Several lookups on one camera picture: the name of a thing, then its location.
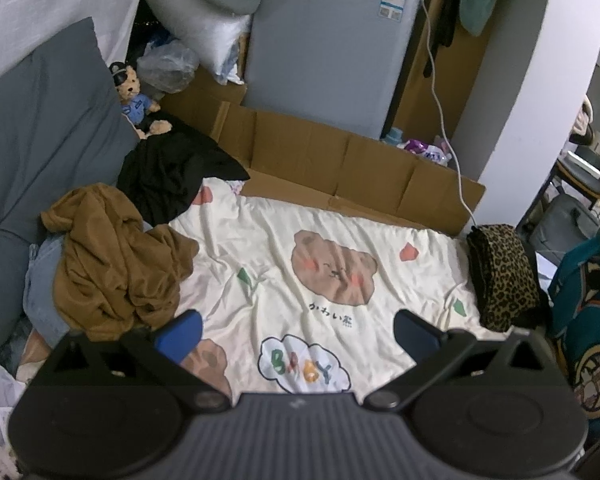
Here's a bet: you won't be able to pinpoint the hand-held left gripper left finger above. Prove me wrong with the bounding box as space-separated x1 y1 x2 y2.
35 310 232 413

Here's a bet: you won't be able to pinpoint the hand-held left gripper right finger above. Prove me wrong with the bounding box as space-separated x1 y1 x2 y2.
364 309 563 413

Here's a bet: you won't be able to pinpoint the brown printed t-shirt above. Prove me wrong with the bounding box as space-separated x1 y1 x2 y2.
40 184 200 343

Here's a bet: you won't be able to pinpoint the leopard print cloth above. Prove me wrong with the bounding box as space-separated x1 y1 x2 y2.
466 223 541 332

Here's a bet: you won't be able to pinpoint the light blue jeans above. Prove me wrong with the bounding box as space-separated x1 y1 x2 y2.
22 225 168 348

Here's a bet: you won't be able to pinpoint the white bear print blanket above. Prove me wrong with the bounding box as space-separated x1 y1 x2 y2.
15 177 511 406

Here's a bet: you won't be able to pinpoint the teal printed cloth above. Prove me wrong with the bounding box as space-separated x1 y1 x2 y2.
547 232 600 431

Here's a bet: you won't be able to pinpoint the purple white packet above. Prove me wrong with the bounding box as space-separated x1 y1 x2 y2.
397 136 453 167

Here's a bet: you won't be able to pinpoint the flattened cardboard box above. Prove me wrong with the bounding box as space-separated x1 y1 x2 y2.
160 67 487 236

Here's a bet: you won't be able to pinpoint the dark round stool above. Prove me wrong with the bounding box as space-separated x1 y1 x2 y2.
550 150 600 201

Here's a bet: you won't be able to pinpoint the teddy bear in blue uniform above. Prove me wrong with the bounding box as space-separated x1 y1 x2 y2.
109 61 173 140

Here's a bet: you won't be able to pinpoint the grey cushion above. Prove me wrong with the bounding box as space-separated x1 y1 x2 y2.
0 16 141 356

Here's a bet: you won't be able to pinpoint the clear plastic bag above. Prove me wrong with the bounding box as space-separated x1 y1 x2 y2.
136 39 201 95

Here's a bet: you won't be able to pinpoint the white pillow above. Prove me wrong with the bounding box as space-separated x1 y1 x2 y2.
144 0 253 78

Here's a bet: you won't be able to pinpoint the grey appliance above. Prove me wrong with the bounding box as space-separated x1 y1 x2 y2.
243 0 427 141

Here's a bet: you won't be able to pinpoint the black hanging garment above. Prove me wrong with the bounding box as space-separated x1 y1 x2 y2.
422 0 466 78

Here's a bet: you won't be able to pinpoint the white curtain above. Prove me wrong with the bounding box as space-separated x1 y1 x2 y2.
0 0 153 93

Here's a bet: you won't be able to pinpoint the white cable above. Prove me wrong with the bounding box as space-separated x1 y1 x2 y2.
420 2 478 228

